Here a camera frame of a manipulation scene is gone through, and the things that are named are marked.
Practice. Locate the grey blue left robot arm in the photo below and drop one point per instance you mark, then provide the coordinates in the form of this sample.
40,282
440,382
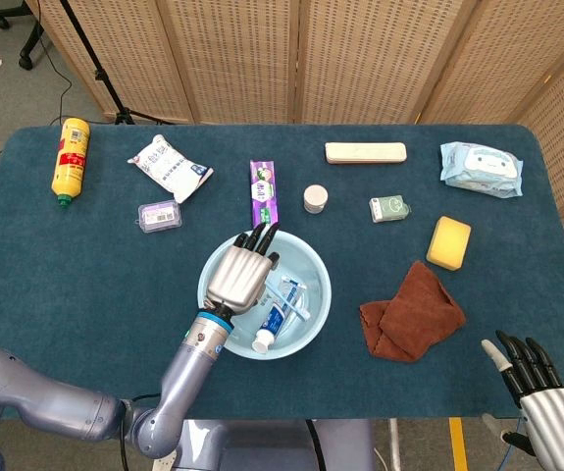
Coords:
66,407

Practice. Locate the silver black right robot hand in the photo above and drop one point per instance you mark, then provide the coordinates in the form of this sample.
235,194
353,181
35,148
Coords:
551,417

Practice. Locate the white tissue packet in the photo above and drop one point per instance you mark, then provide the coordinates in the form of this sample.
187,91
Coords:
169,167

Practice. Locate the purple toothpaste carton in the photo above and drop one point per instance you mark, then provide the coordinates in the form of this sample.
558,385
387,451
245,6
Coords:
264,191

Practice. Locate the long beige pink case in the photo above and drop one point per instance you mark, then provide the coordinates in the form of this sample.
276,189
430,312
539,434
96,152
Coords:
365,153

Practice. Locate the light blue wet wipes pack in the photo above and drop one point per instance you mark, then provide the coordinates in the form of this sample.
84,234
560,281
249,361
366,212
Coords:
482,169

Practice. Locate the blue white toothpaste tube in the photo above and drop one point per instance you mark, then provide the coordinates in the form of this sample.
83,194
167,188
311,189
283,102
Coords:
274,324

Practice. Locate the brown cloth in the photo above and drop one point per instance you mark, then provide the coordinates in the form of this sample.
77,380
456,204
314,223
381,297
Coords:
414,314

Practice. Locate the yellow sponge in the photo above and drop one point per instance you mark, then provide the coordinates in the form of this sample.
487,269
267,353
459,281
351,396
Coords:
449,243

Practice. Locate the grey robot torso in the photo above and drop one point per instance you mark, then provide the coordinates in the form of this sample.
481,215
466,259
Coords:
271,446

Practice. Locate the light blue toothbrush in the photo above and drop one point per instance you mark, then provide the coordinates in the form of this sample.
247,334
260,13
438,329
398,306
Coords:
289,304

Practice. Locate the black tripod stand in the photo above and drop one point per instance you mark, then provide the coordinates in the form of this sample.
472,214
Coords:
97,73

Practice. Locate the green white tissue pack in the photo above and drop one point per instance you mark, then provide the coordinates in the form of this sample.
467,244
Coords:
389,208

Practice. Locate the yellow bottle red label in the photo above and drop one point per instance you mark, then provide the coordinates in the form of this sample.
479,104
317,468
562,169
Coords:
70,162

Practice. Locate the teal fabric table cover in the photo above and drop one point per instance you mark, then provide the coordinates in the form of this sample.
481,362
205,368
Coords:
90,294

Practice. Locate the small white cream jar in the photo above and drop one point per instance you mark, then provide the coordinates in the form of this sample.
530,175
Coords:
316,198

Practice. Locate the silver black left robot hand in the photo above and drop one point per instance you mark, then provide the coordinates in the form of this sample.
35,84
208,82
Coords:
237,275

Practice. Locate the black office chair base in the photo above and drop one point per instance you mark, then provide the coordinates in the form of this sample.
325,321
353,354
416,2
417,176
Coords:
29,44

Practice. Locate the light blue plastic basin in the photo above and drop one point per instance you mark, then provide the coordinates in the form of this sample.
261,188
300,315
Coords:
318,294

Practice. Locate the purple floss pick box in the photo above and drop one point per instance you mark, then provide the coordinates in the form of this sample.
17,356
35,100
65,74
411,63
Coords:
160,216

